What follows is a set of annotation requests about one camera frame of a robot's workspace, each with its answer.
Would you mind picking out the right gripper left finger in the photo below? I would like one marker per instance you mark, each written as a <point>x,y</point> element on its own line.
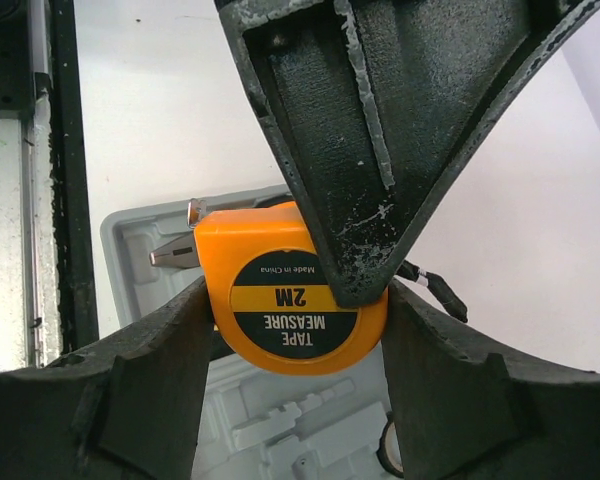
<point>125,407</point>

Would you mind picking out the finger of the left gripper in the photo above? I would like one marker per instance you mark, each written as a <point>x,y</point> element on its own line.
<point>372,109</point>

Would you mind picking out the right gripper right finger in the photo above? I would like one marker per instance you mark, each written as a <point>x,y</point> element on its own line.
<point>469,407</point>

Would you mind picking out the black tape roll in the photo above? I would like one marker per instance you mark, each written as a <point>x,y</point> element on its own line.
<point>388,452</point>

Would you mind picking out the grey plastic tool case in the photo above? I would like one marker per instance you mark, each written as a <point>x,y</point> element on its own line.
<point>254,424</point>

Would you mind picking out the orange black pliers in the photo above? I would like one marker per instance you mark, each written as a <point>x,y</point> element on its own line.
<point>177,258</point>

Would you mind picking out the orange tape measure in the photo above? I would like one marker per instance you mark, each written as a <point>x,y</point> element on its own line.
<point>269,294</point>

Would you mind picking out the aluminium front rail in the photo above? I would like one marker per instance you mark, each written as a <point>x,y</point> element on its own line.
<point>47,288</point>

